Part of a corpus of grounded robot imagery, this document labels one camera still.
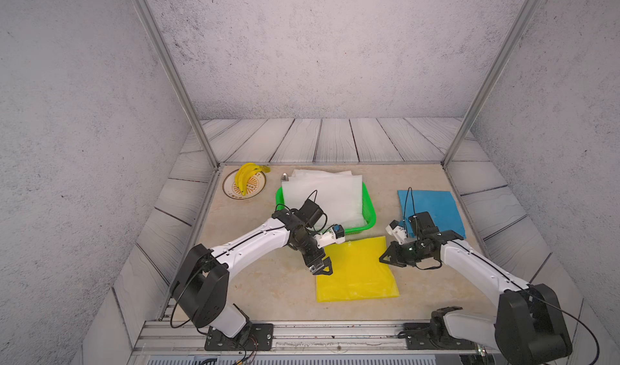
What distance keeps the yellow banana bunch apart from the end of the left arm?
49cm

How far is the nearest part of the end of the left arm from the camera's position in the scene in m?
0.70

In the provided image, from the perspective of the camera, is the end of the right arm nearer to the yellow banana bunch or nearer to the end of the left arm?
the end of the left arm

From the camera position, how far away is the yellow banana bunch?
1.09 metres
